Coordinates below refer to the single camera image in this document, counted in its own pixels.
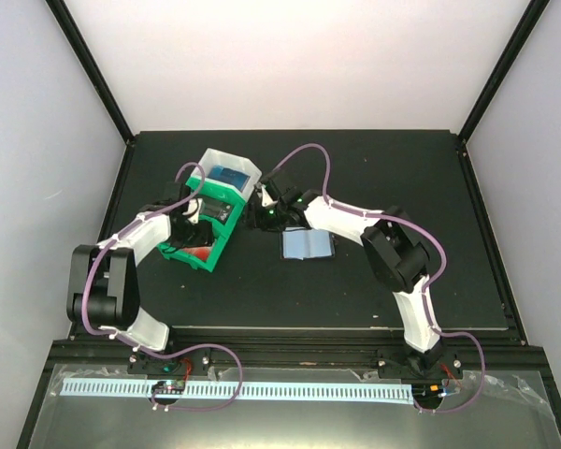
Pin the right small circuit board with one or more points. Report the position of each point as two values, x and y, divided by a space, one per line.
429 391

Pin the left black frame post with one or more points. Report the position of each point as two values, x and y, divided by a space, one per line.
79 46

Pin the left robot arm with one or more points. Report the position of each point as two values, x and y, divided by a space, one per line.
103 288

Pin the green plastic bin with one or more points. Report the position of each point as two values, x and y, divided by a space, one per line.
216 252
228 194

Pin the right black frame post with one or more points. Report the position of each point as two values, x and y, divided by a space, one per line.
521 33

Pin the left small circuit board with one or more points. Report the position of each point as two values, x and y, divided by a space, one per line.
168 387

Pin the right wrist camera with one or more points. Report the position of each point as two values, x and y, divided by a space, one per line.
265 200

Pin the white slotted cable duct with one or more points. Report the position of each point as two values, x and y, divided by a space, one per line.
269 391

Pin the black cards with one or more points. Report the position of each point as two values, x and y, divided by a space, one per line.
216 209

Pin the red credit card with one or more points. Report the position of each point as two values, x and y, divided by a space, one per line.
201 253

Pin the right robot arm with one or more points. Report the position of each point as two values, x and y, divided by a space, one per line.
393 247

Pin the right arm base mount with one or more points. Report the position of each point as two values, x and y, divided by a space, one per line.
403 362

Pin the black frame post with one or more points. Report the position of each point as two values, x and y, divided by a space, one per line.
79 46
521 33

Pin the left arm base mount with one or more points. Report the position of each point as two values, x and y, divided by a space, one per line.
194 363

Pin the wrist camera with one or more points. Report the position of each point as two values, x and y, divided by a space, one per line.
194 207
265 200

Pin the black aluminium front rail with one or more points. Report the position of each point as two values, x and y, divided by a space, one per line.
266 348

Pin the clear white plastic bin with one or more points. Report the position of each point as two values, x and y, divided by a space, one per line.
212 157

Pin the blue cards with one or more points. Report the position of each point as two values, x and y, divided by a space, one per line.
230 176

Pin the clear acrylic sheet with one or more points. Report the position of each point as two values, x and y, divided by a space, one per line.
512 412

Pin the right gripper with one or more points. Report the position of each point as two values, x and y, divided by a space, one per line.
255 219

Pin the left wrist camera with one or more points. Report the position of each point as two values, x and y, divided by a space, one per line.
194 207

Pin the small circuit board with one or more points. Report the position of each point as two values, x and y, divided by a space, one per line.
168 387
429 391

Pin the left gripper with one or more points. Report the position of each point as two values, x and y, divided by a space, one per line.
205 238

